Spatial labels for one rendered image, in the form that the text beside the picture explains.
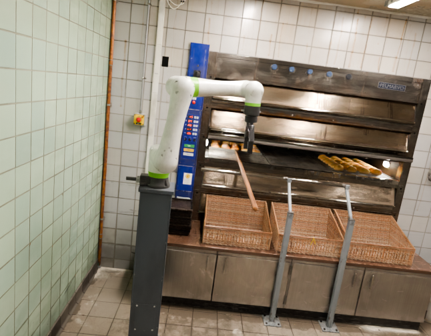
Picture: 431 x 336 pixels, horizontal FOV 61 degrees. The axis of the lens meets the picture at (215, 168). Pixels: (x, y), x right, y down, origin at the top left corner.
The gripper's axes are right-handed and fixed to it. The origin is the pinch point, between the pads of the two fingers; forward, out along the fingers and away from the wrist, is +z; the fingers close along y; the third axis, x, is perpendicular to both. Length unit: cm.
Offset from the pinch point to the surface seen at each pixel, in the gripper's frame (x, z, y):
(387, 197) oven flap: 155, 55, -94
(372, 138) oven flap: 131, 2, -98
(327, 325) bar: 90, 150, -36
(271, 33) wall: 30, -79, -108
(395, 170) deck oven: 163, 31, -104
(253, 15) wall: 14, -91, -109
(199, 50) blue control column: -29, -60, -109
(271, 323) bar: 42, 150, -38
